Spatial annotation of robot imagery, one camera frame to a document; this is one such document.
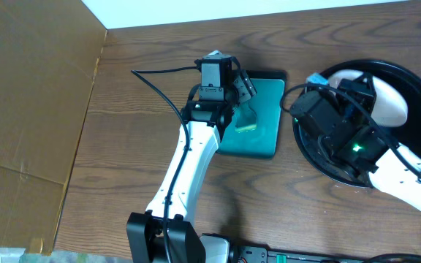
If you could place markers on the round black tray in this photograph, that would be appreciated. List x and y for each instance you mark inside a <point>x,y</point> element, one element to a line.
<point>351,163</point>

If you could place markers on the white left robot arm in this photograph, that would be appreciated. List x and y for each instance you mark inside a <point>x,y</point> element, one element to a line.
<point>165,231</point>

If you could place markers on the green scouring pad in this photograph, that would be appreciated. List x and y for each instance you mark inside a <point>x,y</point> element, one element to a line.
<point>246,118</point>

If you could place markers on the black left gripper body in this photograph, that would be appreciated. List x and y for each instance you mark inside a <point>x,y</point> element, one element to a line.
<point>243,88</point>

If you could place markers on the brown cardboard panel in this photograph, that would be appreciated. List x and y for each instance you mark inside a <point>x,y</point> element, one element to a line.
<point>49,52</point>

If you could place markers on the white plate with green stain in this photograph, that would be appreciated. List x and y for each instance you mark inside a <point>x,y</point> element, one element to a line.
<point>389,109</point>

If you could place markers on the black rectangular soap water tray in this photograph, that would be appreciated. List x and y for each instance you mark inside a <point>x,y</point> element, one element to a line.
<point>259,143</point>

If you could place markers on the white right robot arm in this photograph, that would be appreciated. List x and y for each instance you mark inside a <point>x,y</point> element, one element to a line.
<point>398,170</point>

